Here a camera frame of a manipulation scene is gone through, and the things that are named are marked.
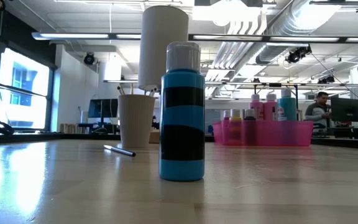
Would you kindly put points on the small blue paint bottle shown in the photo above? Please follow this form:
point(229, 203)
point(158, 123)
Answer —
point(182, 140)

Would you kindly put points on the black paintbrush silver ferrule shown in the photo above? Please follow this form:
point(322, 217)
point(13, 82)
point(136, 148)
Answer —
point(151, 92)

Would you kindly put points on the thin black paintbrush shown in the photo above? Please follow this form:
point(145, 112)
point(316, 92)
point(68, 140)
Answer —
point(131, 89)
point(120, 150)

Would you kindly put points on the small yellow paint bottle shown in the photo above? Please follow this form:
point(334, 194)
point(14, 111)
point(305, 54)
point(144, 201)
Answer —
point(235, 115)

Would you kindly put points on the small purple paint bottle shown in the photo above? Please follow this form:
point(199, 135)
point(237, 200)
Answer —
point(250, 114)

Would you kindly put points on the pink plastic tray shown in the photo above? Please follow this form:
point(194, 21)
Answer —
point(284, 135)

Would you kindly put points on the large teal paint bottle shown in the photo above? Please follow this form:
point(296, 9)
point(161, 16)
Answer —
point(287, 107)

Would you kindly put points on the beige paper cup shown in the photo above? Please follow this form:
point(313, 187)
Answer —
point(135, 124)

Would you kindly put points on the white table lamp wooden base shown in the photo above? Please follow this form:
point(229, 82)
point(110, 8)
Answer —
point(163, 46)

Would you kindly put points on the black computer monitor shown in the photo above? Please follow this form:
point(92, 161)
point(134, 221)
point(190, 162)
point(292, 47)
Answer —
point(346, 109)
point(102, 108)

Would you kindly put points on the row of wooden blocks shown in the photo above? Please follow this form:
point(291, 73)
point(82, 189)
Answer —
point(68, 128)

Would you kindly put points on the long ceiling light bar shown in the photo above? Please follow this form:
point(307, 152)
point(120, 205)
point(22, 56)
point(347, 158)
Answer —
point(73, 35)

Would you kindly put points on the person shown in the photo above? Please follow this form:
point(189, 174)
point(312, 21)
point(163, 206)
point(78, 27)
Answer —
point(317, 113)

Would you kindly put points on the large glass window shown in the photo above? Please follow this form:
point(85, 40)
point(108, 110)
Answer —
point(20, 93)

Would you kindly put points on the black ceiling camera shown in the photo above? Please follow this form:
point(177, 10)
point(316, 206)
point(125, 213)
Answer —
point(297, 54)
point(89, 58)

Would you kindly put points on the black aluminium table frame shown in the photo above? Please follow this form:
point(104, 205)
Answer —
point(73, 137)

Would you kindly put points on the silver ceiling air duct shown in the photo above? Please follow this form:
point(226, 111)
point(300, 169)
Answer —
point(291, 25)

